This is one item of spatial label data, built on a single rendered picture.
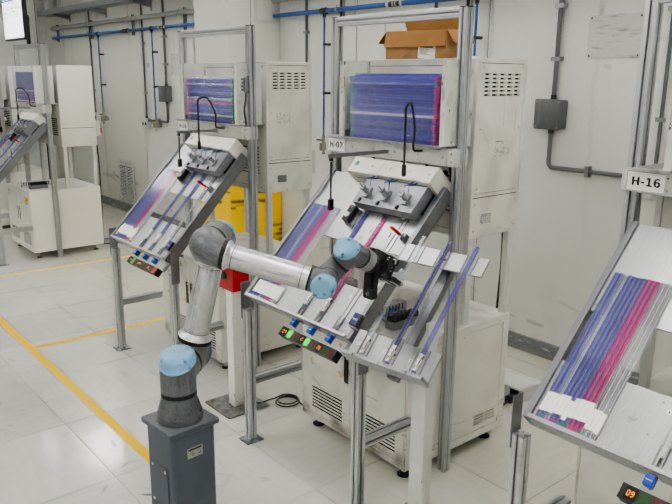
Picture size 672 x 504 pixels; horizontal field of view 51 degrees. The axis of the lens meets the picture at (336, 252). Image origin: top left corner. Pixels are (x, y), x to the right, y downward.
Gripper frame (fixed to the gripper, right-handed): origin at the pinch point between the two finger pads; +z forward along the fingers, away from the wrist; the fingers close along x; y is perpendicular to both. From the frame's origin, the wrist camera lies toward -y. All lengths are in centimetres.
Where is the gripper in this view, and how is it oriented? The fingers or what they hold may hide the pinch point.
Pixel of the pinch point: (397, 285)
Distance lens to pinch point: 248.5
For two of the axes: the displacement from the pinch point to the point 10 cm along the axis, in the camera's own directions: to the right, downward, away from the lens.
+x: -7.4, -1.7, 6.5
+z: 5.8, 3.3, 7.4
